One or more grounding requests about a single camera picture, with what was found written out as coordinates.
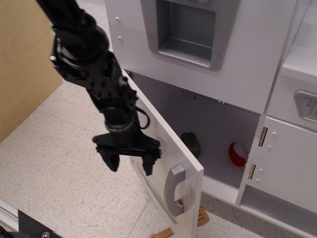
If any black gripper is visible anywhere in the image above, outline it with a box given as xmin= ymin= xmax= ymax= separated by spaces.
xmin=93 ymin=121 xmax=161 ymax=176

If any white low fridge door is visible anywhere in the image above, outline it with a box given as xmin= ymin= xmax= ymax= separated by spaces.
xmin=123 ymin=70 xmax=204 ymax=238

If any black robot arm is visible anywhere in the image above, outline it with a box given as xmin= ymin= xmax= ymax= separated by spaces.
xmin=39 ymin=0 xmax=161 ymax=175

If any green toy bell pepper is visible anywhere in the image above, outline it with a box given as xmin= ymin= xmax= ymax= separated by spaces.
xmin=181 ymin=132 xmax=201 ymax=158

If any wooden slotted spatula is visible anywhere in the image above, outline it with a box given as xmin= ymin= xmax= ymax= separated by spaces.
xmin=149 ymin=206 xmax=210 ymax=238

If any red toy cheese wedge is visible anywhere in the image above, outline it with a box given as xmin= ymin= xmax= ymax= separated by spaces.
xmin=228 ymin=142 xmax=248 ymax=167

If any lower brass oven hinge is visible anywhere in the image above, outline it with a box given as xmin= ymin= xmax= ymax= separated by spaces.
xmin=247 ymin=164 xmax=256 ymax=179

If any brass oven hinge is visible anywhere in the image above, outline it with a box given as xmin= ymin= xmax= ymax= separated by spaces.
xmin=258 ymin=126 xmax=268 ymax=147
xmin=247 ymin=164 xmax=256 ymax=179

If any plywood panel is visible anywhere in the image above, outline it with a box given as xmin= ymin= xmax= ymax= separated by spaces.
xmin=0 ymin=0 xmax=62 ymax=141

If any white toy kitchen cabinet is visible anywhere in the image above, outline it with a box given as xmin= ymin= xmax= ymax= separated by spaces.
xmin=105 ymin=0 xmax=317 ymax=238

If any upper brass oven hinge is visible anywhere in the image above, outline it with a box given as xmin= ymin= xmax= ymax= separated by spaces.
xmin=258 ymin=126 xmax=268 ymax=147

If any grey fridge door handle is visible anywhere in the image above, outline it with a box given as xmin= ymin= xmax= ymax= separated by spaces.
xmin=164 ymin=164 xmax=186 ymax=217

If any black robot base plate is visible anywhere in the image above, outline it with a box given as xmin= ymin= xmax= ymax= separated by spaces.
xmin=18 ymin=210 xmax=62 ymax=238

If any aluminium frame rail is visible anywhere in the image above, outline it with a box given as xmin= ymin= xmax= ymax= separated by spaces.
xmin=0 ymin=200 xmax=19 ymax=232

